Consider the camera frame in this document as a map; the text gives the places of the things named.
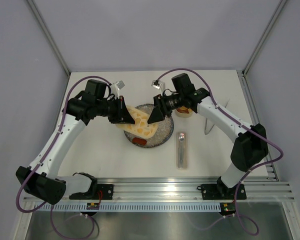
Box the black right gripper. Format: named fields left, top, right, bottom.
left=148, top=92, right=185, bottom=124

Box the white slotted cable duct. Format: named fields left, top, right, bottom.
left=53, top=202, right=221, bottom=213

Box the speckled ceramic plate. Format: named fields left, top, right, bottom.
left=124, top=117, right=175, bottom=148

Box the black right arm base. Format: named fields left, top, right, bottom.
left=196, top=177, right=247, bottom=201

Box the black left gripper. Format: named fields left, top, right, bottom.
left=95, top=95, right=135, bottom=124

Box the beige patterned lunch box lid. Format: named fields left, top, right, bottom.
left=116, top=106, right=159, bottom=139

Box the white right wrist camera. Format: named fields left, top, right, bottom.
left=151, top=80, right=166, bottom=95

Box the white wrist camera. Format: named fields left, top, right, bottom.
left=110, top=80, right=125, bottom=98
left=151, top=80, right=166, bottom=95

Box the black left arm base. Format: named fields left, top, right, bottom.
left=69, top=172, right=114, bottom=200

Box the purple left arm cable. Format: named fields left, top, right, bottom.
left=16, top=75, right=116, bottom=239

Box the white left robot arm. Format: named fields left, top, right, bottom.
left=15, top=76, right=135, bottom=205

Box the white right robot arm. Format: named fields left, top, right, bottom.
left=147, top=73, right=269, bottom=198

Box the beige lunch box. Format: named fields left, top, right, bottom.
left=175, top=106, right=193, bottom=118

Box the red bacon strip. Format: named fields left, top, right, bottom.
left=132, top=137, right=147, bottom=146

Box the clear cutlery case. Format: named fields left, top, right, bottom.
left=176, top=132, right=188, bottom=170

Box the aluminium rail frame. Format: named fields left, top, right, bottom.
left=22, top=69, right=295, bottom=203

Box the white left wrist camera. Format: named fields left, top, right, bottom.
left=110, top=80, right=125, bottom=98

